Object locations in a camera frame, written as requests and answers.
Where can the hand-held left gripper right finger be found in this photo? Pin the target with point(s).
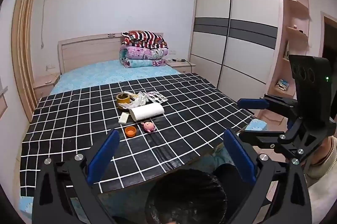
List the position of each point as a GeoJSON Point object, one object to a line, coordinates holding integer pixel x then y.
{"type": "Point", "coordinates": [238, 153]}

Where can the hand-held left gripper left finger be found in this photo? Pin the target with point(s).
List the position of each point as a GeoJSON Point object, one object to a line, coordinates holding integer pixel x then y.
{"type": "Point", "coordinates": [105, 153]}

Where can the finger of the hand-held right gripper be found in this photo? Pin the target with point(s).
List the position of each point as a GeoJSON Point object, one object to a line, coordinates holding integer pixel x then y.
{"type": "Point", "coordinates": [260, 138]}
{"type": "Point", "coordinates": [252, 103]}

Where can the orange bottle cap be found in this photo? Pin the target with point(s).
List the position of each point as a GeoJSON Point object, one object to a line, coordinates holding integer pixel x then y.
{"type": "Point", "coordinates": [130, 131]}

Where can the white rectangular block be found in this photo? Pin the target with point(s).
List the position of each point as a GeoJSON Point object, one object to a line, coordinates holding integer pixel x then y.
{"type": "Point", "coordinates": [123, 118]}

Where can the pink toy figure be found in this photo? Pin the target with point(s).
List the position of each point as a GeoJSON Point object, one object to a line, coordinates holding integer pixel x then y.
{"type": "Point", "coordinates": [148, 127]}

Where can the white paper roll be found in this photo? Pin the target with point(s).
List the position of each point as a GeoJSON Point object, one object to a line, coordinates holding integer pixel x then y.
{"type": "Point", "coordinates": [147, 111]}

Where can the white plastic bag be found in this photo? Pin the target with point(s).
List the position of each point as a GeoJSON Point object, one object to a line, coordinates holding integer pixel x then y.
{"type": "Point", "coordinates": [138, 101]}

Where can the black trash bin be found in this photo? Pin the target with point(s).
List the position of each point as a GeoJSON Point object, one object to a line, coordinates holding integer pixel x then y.
{"type": "Point", "coordinates": [184, 195]}

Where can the printed foil packet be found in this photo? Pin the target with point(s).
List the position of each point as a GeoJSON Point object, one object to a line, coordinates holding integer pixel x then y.
{"type": "Point", "coordinates": [157, 97]}

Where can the stack of folded items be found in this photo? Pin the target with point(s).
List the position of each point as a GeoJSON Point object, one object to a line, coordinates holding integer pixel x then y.
{"type": "Point", "coordinates": [282, 84]}

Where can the black white checked cloth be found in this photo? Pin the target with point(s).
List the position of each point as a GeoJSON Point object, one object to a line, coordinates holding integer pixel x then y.
{"type": "Point", "coordinates": [79, 118]}

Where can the yellow tape roll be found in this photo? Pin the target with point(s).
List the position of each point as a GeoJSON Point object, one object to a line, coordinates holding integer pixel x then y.
{"type": "Point", "coordinates": [123, 103]}

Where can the pink corner shelf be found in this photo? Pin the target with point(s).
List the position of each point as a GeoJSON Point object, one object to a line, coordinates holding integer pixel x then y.
{"type": "Point", "coordinates": [296, 37]}

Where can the white sliding door wardrobe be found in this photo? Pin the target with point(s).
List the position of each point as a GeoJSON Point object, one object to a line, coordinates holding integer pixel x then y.
{"type": "Point", "coordinates": [237, 42]}

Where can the beige crumpled wrapper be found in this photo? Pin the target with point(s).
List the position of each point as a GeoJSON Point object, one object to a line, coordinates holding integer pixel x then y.
{"type": "Point", "coordinates": [133, 95]}

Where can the bed with blue sheet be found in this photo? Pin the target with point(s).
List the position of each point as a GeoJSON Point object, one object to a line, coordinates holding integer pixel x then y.
{"type": "Point", "coordinates": [105, 73]}

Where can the wooden nightstand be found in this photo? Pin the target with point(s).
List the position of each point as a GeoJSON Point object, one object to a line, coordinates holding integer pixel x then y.
{"type": "Point", "coordinates": [181, 66]}
{"type": "Point", "coordinates": [46, 85]}

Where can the light grey clothing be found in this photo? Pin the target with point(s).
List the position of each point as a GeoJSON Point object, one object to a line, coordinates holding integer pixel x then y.
{"type": "Point", "coordinates": [322, 200]}

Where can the power strip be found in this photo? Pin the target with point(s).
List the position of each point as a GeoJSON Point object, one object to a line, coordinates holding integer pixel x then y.
{"type": "Point", "coordinates": [176, 60]}

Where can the blue folded quilt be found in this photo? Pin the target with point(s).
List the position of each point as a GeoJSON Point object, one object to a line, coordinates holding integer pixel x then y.
{"type": "Point", "coordinates": [139, 63]}

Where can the wooden headboard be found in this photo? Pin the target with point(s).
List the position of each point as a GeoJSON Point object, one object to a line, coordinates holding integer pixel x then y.
{"type": "Point", "coordinates": [87, 50]}

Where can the pink folded quilt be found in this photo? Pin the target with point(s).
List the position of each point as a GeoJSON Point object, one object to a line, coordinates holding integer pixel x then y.
{"type": "Point", "coordinates": [142, 52]}

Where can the striped folded quilt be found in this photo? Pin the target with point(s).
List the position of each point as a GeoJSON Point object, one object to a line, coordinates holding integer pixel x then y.
{"type": "Point", "coordinates": [144, 38]}

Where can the wooden door frame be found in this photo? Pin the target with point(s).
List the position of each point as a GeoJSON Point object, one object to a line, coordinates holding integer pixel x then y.
{"type": "Point", "coordinates": [22, 42]}

